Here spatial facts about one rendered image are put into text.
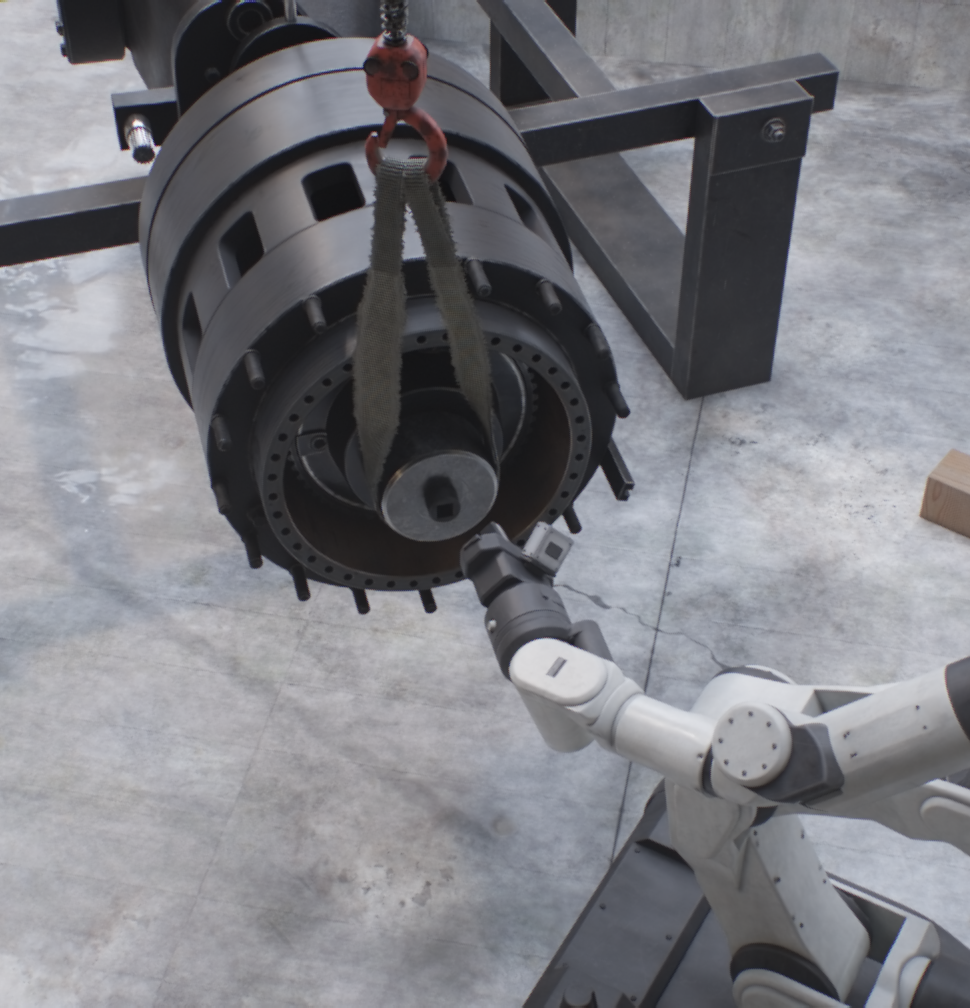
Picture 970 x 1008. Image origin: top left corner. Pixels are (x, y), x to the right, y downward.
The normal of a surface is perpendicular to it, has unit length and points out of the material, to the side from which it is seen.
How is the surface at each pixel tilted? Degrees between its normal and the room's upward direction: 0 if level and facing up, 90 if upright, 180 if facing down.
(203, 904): 0
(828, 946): 47
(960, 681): 39
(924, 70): 90
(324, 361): 34
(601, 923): 0
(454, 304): 102
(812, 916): 60
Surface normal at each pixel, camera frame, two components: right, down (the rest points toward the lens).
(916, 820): -0.50, 0.58
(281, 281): -0.54, -0.53
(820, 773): -0.57, -0.21
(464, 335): -0.19, 0.78
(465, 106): 0.52, -0.72
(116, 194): 0.00, -0.74
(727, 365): 0.34, 0.63
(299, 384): -0.70, -0.40
